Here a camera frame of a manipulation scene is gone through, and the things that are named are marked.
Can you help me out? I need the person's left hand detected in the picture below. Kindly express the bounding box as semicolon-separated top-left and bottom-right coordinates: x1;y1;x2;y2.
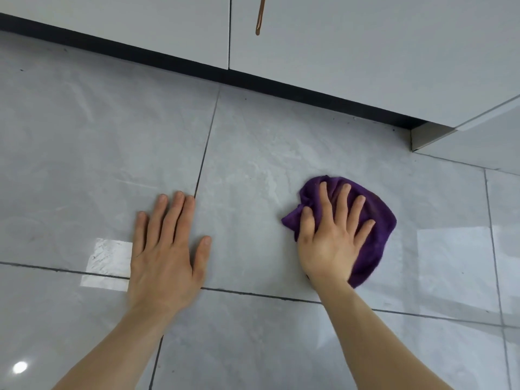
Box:
128;191;212;314

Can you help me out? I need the person's right hand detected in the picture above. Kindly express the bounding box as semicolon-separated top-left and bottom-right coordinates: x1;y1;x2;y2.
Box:
297;181;376;293

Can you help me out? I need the purple cleaning cloth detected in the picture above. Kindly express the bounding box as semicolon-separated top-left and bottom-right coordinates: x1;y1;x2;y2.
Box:
281;175;397;289

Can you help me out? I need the person's right forearm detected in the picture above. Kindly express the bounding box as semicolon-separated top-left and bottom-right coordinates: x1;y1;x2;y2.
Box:
311;282;452;390

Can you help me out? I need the person's left forearm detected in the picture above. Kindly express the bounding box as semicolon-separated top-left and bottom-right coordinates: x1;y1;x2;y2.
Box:
51;302;176;390

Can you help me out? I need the grey cabinet side panel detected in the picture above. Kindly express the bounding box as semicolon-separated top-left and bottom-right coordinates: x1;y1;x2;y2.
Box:
410;94;520;177

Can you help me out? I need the grey cabinet door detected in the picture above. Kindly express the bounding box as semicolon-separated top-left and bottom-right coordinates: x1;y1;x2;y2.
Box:
0;0;232;70
229;0;520;128

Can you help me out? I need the copper cabinet handle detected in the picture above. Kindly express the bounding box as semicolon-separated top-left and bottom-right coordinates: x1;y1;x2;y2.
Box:
255;0;267;36

